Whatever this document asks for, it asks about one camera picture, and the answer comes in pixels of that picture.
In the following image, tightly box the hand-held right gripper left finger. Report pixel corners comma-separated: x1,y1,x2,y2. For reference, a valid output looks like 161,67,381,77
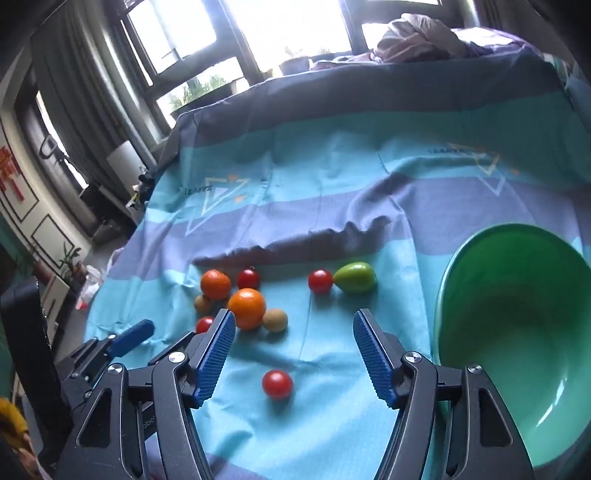
55,308,237,480

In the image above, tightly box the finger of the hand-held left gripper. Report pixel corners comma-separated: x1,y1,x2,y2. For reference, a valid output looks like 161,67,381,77
148,331,204,365
69,318,155,393

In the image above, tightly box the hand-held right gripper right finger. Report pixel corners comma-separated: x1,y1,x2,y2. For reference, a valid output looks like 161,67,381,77
353,308,536,480

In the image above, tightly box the large orange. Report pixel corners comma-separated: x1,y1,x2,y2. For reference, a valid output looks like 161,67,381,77
228,288,267,330

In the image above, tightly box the small orange tangerine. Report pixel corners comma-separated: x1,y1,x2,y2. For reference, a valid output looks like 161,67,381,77
200,270,232,301

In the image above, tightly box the green mango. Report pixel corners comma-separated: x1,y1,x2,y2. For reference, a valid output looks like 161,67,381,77
333,261,378,295

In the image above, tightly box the green plastic bowl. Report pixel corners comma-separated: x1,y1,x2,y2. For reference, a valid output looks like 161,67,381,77
433,223,591,470

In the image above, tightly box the white plastic bag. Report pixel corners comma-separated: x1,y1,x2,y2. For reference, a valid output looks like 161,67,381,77
76,265,107,310

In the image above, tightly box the potted green plant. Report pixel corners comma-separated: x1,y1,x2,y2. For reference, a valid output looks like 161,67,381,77
58,247,88,284

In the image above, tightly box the dark low cabinet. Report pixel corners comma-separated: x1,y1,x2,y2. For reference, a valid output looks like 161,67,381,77
81,185,134,241

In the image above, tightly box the teal and grey striped bedsheet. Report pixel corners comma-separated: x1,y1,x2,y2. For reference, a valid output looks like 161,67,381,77
85,51,591,480

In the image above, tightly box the white cylindrical appliance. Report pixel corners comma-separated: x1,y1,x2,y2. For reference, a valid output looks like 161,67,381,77
107,141,146,178

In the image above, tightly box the grey curtain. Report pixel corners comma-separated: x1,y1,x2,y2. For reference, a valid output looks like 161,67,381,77
32,0,171,232

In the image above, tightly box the long planter with plants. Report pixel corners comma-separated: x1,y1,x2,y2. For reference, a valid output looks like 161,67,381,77
168,76,250,121

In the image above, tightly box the small potted plant on sill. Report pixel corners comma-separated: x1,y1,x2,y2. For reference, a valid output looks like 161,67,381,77
279,46,310,75

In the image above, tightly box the pink clothes pile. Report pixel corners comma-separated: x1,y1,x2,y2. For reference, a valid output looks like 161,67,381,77
374,13,467,63

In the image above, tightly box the dark framed window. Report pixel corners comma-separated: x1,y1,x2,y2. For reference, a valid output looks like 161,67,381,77
124,0,462,121

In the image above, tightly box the red wall decoration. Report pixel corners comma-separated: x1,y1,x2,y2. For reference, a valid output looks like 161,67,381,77
0,145,26,201

